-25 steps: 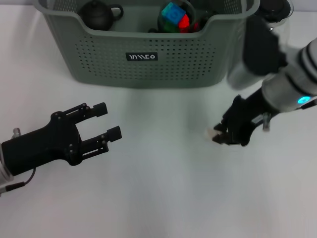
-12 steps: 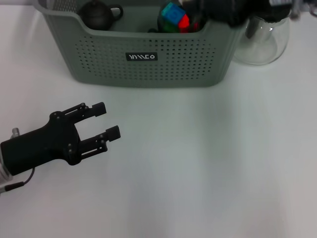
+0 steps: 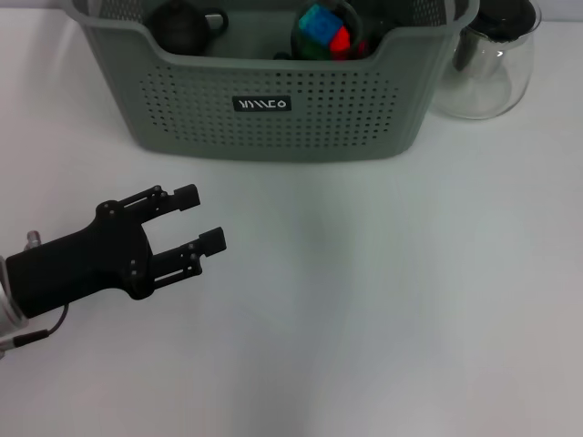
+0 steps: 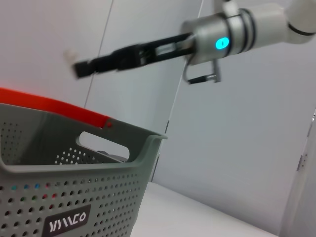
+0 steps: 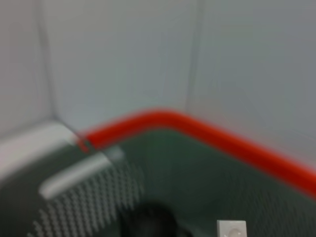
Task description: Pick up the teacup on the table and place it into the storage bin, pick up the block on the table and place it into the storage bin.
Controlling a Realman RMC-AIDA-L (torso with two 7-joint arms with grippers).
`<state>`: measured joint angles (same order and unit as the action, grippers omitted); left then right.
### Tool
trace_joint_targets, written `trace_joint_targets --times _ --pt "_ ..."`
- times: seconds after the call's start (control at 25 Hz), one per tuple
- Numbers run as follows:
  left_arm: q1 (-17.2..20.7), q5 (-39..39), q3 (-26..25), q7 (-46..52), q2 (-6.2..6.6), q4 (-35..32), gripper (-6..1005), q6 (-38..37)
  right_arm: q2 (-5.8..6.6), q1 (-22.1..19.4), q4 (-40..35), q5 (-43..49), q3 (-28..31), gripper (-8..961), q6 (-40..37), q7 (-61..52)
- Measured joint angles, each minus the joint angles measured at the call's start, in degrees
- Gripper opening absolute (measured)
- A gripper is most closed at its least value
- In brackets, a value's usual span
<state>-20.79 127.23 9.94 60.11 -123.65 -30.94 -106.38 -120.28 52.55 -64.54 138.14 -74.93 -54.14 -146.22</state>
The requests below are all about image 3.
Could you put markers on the green toy brick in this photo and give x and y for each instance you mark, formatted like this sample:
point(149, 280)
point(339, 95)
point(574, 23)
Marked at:
point(313, 49)

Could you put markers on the glass carafe with black lid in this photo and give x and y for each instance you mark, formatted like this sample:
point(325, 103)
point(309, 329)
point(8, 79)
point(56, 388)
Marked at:
point(478, 91)

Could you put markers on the grey-green perforated storage bin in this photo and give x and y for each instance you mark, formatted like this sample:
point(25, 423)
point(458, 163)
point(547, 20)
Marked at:
point(273, 114)

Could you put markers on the orange-red slope brick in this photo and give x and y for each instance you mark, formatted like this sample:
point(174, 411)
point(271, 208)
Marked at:
point(340, 40)

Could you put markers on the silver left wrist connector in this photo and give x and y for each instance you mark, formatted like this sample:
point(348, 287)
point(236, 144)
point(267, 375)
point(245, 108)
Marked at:
point(34, 239)

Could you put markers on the blue square brick plate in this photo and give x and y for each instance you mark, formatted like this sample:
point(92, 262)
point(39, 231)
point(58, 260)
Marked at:
point(323, 25)

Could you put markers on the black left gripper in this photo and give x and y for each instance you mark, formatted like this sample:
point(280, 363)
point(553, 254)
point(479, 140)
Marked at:
point(82, 268)

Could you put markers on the dark clay teapot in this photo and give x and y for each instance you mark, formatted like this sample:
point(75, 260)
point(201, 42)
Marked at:
point(177, 27)

